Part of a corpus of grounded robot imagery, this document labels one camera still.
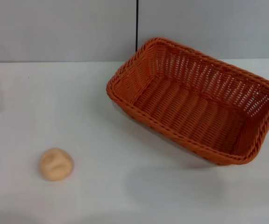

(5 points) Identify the orange woven plastic basket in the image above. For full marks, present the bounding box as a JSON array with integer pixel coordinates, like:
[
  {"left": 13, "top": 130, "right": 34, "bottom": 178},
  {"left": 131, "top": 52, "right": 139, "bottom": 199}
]
[{"left": 106, "top": 36, "right": 269, "bottom": 167}]

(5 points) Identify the round beige bread roll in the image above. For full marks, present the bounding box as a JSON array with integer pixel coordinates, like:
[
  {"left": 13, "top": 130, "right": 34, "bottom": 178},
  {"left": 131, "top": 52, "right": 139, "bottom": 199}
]
[{"left": 39, "top": 147, "right": 75, "bottom": 182}]

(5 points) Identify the black vertical wall seam strip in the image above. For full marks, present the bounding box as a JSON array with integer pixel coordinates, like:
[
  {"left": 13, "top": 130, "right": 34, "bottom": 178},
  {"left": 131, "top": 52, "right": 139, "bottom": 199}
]
[{"left": 134, "top": 0, "right": 140, "bottom": 52}]

